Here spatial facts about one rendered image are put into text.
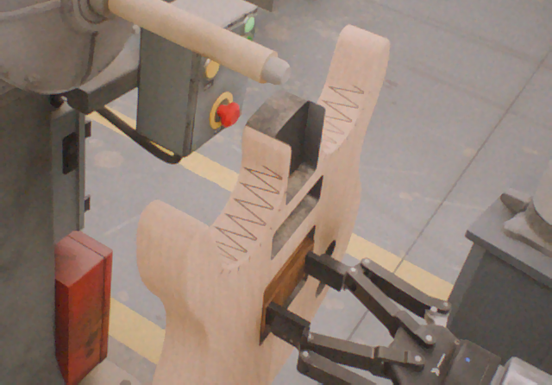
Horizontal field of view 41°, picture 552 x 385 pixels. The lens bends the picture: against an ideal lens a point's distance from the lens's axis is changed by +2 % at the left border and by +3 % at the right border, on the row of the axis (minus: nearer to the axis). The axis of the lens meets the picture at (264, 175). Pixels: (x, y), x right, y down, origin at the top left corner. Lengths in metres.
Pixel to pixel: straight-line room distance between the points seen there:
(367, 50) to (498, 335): 1.00
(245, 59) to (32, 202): 0.56
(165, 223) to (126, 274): 1.69
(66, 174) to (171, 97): 0.27
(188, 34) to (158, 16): 0.04
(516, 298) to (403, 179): 1.29
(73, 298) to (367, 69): 0.81
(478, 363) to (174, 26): 0.42
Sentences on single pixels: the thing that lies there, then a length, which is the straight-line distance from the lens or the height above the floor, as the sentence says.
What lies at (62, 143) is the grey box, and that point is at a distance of 1.19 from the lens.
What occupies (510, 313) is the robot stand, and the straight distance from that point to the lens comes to 1.55.
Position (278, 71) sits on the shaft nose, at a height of 1.26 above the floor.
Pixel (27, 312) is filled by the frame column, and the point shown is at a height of 0.60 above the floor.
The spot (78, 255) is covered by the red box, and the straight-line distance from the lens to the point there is 1.36.
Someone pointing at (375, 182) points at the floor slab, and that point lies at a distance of 2.69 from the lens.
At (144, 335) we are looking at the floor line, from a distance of 2.03.
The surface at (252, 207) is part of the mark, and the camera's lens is 0.61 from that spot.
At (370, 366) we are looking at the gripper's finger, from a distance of 0.71.
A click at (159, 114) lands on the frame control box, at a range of 1.08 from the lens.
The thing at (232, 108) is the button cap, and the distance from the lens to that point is 1.09.
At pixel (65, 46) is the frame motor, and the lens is 0.79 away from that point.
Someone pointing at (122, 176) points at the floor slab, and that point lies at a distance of 2.51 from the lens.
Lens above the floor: 1.59
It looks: 38 degrees down
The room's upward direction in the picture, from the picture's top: 11 degrees clockwise
